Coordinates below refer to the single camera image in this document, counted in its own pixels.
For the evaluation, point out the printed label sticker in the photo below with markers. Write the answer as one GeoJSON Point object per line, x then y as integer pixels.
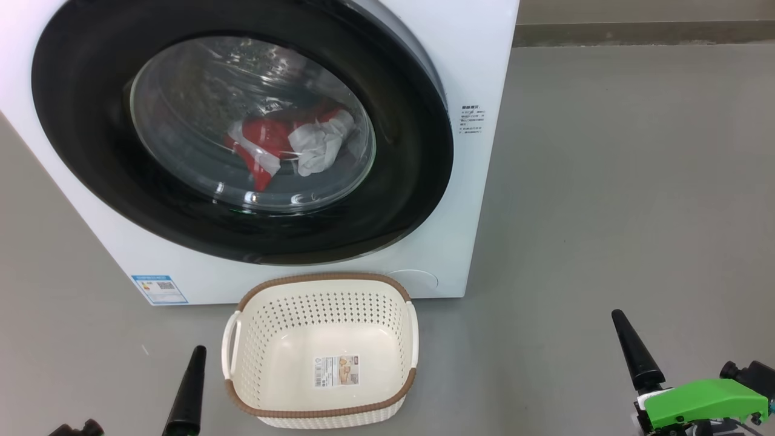
{"type": "Point", "coordinates": [336, 370]}

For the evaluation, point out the round white filter cover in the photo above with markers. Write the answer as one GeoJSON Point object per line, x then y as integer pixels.
{"type": "Point", "coordinates": [421, 281]}

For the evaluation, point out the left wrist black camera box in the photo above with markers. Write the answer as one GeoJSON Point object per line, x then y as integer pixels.
{"type": "Point", "coordinates": [79, 429]}

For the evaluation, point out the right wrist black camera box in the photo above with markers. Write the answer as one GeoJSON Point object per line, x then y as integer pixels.
{"type": "Point", "coordinates": [754, 375]}

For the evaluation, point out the white front-load washing machine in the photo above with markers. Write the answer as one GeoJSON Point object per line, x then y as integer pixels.
{"type": "Point", "coordinates": [472, 200]}

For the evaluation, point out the cream basket with brown rim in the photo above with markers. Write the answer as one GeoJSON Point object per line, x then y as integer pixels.
{"type": "Point", "coordinates": [290, 363]}

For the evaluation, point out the red and white clothing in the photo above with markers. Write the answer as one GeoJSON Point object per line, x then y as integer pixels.
{"type": "Point", "coordinates": [260, 139]}

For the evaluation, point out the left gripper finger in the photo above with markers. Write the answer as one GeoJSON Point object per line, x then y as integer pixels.
{"type": "Point", "coordinates": [184, 399]}

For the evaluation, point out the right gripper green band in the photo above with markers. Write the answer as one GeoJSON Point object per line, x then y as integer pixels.
{"type": "Point", "coordinates": [702, 402]}

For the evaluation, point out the blue energy label sticker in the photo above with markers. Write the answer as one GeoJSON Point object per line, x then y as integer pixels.
{"type": "Point", "coordinates": [160, 290]}

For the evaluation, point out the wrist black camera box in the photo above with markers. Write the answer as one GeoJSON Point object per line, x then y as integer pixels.
{"type": "Point", "coordinates": [754, 375]}
{"type": "Point", "coordinates": [79, 429]}

